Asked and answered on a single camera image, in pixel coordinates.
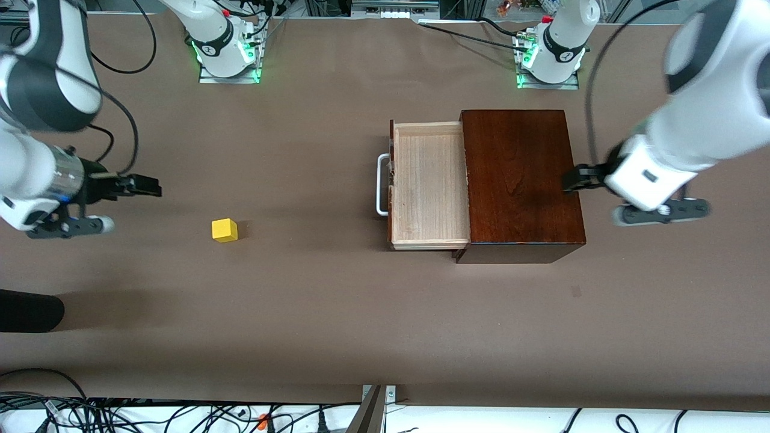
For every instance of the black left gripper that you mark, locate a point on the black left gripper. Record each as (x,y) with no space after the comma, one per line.
(585,178)

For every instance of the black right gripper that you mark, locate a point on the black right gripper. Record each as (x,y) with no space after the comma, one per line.
(98,184)

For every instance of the yellow block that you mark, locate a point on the yellow block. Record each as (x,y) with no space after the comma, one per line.
(224,230)

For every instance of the light wood drawer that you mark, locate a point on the light wood drawer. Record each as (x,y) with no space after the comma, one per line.
(430,186)

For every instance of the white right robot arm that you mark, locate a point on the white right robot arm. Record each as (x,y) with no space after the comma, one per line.
(36,60)

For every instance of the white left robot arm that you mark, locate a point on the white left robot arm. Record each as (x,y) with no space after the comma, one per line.
(710,90)

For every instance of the dark brown wooden cabinet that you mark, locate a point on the dark brown wooden cabinet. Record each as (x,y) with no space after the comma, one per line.
(517,180)

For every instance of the black cylinder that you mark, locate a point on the black cylinder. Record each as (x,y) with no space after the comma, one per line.
(30,311)

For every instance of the white power strip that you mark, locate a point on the white power strip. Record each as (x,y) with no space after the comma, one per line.
(394,9)

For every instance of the orange connector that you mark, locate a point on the orange connector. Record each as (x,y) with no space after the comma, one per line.
(263,421)

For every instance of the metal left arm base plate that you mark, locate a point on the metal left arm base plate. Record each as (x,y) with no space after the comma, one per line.
(568,85)

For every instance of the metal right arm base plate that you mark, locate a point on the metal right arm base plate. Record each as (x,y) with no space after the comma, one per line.
(207,77)

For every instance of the aluminium table bracket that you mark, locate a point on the aluminium table bracket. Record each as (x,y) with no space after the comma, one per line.
(370,415)

